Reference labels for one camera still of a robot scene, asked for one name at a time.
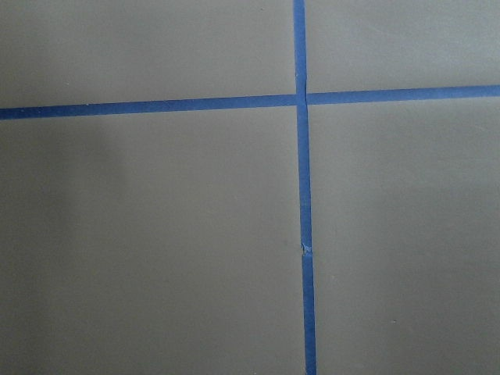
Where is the long blue tape strip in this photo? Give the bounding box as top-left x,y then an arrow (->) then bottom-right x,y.
293,1 -> 317,374

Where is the crossing blue tape strip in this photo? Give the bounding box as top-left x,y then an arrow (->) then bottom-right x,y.
1,84 -> 499,120

